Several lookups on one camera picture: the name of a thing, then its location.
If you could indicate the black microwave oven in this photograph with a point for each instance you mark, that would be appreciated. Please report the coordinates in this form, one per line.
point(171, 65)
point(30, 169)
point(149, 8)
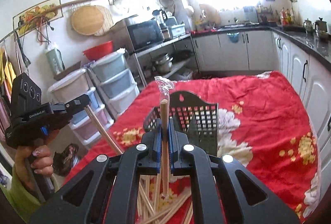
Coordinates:
point(136, 33)

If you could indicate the beige plastic drawer tower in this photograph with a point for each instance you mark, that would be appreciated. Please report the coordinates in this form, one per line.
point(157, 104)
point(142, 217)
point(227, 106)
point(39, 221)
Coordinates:
point(76, 91)

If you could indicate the white lower cabinets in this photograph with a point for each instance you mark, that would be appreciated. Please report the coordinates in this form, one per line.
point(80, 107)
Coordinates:
point(248, 52)

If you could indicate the red plastic basin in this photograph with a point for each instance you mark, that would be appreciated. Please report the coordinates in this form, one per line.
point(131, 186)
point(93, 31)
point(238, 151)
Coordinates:
point(99, 51)

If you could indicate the dark green perforated utensil basket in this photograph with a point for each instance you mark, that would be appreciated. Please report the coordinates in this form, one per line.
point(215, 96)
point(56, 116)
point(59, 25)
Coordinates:
point(195, 118)

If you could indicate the round bamboo board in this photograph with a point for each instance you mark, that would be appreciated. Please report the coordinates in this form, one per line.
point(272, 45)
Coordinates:
point(87, 20)

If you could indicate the red floral tablecloth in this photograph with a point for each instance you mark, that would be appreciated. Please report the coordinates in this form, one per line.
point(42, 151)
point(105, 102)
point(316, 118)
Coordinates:
point(264, 125)

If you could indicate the person's left hand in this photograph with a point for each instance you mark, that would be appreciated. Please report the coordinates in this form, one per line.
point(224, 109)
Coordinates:
point(42, 164)

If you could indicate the steel kettle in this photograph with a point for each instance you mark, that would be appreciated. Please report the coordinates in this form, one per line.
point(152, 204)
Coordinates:
point(308, 26)

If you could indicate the black kitchen countertop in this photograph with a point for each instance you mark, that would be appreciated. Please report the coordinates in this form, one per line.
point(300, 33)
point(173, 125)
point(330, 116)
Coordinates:
point(319, 50)

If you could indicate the wrapped chopstick pair long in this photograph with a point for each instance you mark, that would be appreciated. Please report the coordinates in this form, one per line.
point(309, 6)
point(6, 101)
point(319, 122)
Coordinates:
point(165, 215)

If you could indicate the wooden chopstick pair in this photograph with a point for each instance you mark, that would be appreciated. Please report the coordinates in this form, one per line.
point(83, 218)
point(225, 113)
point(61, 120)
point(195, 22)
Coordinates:
point(164, 86)

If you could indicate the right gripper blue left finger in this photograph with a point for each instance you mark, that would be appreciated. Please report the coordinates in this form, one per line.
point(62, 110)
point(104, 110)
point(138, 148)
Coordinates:
point(151, 162)

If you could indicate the blue plastic drawer tower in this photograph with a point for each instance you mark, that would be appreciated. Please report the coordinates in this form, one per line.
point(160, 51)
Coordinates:
point(114, 82)

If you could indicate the fruit wall picture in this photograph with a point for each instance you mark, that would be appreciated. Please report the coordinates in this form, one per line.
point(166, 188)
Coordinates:
point(26, 18)

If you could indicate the steel pot on shelf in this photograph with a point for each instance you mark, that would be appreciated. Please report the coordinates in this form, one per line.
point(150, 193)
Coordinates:
point(163, 63)

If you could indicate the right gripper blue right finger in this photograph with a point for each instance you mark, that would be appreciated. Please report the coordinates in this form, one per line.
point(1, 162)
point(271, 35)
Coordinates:
point(176, 140)

